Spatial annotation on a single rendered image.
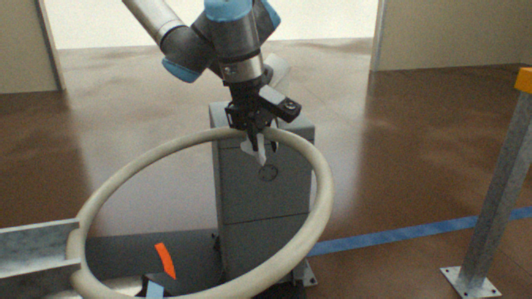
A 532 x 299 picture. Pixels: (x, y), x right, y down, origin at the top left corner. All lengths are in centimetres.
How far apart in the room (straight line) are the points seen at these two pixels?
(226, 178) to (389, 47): 514
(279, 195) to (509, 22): 664
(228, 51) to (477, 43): 680
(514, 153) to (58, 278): 158
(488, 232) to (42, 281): 169
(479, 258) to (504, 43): 613
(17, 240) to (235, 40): 51
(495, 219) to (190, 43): 149
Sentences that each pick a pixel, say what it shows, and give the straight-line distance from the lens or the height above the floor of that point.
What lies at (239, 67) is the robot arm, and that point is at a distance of 69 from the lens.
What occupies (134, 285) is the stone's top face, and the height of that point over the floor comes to 80.
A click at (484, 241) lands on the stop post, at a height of 31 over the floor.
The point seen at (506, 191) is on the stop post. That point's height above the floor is 58.
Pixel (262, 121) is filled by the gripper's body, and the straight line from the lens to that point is 76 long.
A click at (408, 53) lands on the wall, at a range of 647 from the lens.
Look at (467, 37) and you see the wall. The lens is 715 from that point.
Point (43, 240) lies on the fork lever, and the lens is 72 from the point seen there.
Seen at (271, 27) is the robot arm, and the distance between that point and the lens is 135.
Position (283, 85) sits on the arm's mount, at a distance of 137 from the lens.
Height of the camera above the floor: 137
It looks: 26 degrees down
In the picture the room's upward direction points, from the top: straight up
